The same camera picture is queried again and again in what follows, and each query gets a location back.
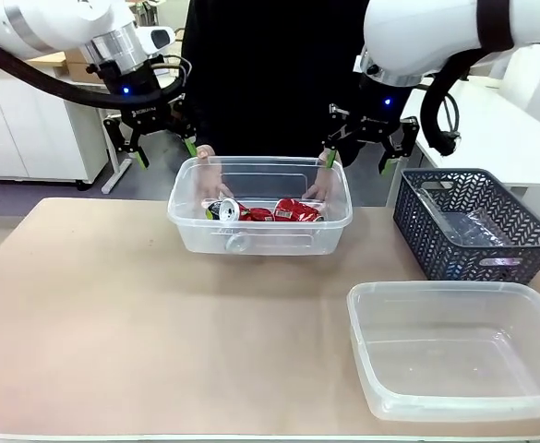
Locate black strap on right arm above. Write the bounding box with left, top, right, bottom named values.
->
left=475, top=0, right=516, bottom=53

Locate person in black sweater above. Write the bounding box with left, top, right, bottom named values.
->
left=180, top=0, right=373, bottom=162

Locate person's left hand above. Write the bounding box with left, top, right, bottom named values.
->
left=305, top=153, right=343, bottom=203

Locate black arm cable sleeve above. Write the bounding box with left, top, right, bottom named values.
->
left=423, top=44, right=484, bottom=157
left=0, top=32, right=188, bottom=111

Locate clear plastic tray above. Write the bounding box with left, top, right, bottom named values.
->
left=415, top=183, right=516, bottom=251

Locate small crushed red can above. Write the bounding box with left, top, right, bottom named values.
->
left=239, top=207, right=276, bottom=223

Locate clear plastic bin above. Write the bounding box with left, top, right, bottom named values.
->
left=346, top=280, right=540, bottom=422
left=167, top=155, right=354, bottom=257

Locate clear plastic cup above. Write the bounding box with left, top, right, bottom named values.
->
left=224, top=230, right=253, bottom=254

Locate brown cardboard box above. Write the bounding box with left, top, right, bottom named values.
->
left=64, top=48, right=91, bottom=66
left=67, top=63, right=107, bottom=86

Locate long white table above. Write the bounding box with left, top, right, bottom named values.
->
left=399, top=76, right=540, bottom=201

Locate black right arm cable sleeve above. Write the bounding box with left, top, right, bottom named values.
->
left=423, top=44, right=484, bottom=157

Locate dark grey woven basket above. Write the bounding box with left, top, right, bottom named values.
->
left=392, top=167, right=540, bottom=285

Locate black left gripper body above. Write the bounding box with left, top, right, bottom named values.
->
left=97, top=54, right=184, bottom=136

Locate white cabinet with wooden top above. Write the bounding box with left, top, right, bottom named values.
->
left=0, top=50, right=110, bottom=186

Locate crushed can with silver top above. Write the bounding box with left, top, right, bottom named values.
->
left=206, top=198, right=252, bottom=223

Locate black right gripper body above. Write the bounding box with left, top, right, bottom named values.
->
left=356, top=75, right=414, bottom=145

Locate black left arm cable sleeve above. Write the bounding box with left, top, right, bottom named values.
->
left=0, top=32, right=188, bottom=111

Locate person's right hand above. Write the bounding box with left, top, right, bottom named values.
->
left=194, top=143, right=235, bottom=205

